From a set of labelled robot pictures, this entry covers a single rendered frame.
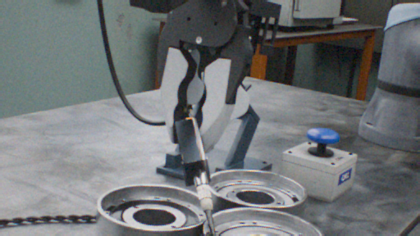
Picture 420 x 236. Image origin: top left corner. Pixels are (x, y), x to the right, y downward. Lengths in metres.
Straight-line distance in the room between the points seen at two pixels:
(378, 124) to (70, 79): 1.84
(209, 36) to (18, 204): 0.26
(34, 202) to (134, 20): 2.30
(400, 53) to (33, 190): 0.60
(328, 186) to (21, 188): 0.35
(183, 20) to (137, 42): 2.37
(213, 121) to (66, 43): 2.09
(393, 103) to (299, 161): 0.32
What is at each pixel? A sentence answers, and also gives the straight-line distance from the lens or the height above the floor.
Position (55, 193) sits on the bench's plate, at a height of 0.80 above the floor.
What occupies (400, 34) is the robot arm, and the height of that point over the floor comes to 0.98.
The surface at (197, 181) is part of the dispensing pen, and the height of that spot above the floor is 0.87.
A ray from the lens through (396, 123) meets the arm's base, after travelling 1.00.
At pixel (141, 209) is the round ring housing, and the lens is 0.58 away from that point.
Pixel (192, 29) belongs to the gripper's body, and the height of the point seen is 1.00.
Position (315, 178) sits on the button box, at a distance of 0.73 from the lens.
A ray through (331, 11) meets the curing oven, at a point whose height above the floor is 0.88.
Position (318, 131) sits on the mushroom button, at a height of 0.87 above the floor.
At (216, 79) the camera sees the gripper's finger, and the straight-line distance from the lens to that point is 0.55.
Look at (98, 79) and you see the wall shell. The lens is 2.79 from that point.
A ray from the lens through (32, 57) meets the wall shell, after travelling 2.50.
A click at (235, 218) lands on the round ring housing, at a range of 0.57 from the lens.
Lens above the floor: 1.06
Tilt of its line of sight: 15 degrees down
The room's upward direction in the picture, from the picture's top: 6 degrees clockwise
